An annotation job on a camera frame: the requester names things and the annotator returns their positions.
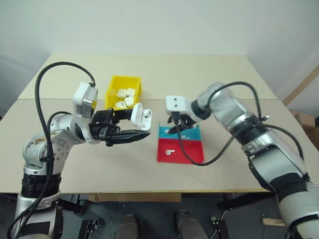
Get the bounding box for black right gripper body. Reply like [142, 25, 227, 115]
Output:
[171, 111, 199, 130]

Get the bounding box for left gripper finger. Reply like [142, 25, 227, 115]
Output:
[106, 129, 152, 147]
[114, 109, 135, 122]

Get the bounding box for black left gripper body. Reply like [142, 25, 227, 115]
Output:
[89, 109, 121, 147]

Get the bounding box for yellow plastic bin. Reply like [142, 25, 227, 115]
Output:
[104, 75, 144, 112]

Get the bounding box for red and teal tray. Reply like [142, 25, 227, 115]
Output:
[156, 121, 205, 164]

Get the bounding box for dark rounded shape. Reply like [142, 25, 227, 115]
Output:
[175, 210, 204, 239]
[114, 214, 139, 239]

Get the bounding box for wooden plank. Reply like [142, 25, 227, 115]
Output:
[282, 66, 319, 106]

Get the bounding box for brown cardboard box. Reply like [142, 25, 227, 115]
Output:
[290, 109, 319, 151]

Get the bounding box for small wooden block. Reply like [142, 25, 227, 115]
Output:
[261, 217, 285, 228]

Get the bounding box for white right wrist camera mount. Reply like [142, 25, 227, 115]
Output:
[165, 95, 194, 116]

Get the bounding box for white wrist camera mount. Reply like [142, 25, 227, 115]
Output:
[72, 82, 99, 119]
[165, 95, 194, 116]

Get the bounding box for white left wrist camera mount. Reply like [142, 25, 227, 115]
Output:
[72, 82, 99, 119]

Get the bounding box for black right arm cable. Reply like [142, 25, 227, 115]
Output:
[173, 81, 311, 180]

